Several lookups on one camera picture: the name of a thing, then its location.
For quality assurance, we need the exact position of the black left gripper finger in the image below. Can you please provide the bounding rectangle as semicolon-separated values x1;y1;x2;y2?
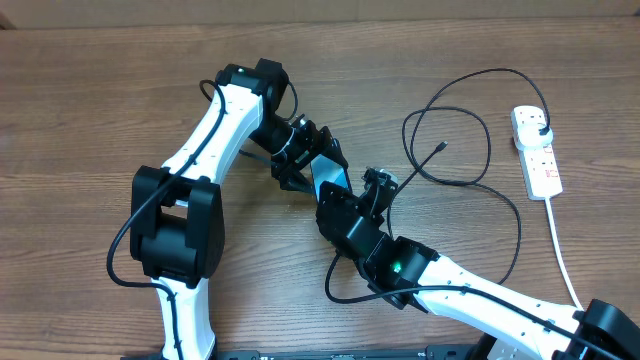
324;138;349;170
277;167;314;195

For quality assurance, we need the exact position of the Galaxy S24 smartphone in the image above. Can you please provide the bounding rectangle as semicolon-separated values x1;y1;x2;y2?
310;155;351;197

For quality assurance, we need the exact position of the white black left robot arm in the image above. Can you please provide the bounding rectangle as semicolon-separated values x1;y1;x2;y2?
130;59;350;359

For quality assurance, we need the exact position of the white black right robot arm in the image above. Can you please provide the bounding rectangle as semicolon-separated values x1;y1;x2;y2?
313;169;639;359

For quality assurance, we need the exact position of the white charger adapter plug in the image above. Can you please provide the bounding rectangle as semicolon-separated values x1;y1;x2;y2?
514;123;554;151

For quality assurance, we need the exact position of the white power strip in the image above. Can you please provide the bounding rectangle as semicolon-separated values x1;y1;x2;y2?
510;105;563;200

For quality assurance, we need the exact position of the brown cardboard backdrop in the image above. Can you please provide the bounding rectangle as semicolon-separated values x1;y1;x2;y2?
1;0;639;29

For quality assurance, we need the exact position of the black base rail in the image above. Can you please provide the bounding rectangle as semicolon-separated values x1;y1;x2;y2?
123;344;476;360

